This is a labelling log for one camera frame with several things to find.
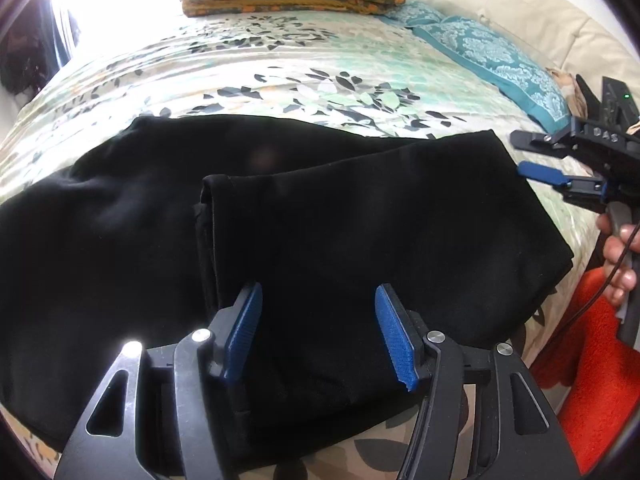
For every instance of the cream padded headboard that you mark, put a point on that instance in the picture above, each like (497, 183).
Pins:
(525, 5)

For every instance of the black pants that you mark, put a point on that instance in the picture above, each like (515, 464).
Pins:
(325, 235)

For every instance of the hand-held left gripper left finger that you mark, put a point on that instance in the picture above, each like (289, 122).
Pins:
(242, 330)

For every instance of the dark hanging clothes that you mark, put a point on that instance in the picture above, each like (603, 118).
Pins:
(22, 60)

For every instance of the teal floral pillow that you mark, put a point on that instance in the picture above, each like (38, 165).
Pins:
(495, 65)

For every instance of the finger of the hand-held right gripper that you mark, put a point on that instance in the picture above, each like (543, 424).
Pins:
(542, 172)
(542, 142)

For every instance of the orange fuzzy garment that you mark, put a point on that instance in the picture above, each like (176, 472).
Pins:
(595, 375)

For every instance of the beige patterned cloth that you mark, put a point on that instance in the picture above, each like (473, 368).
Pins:
(562, 87)

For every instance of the light blue patterned pillow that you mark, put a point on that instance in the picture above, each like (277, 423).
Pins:
(415, 14)

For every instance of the person's right hand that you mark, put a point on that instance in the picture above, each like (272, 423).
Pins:
(625, 265)

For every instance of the floral bedspread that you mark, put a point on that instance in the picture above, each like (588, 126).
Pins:
(300, 60)

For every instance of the dark cloth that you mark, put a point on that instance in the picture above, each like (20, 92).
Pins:
(585, 95)

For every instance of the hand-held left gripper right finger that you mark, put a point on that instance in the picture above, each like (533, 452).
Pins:
(395, 340)

